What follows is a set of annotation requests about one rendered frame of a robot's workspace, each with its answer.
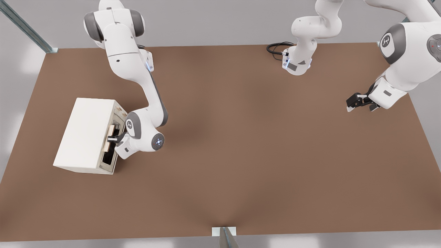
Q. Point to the white oven box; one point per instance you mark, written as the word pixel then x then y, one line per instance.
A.
pixel 84 132

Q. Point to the silver frame post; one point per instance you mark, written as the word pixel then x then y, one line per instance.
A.
pixel 225 237
pixel 435 7
pixel 26 26

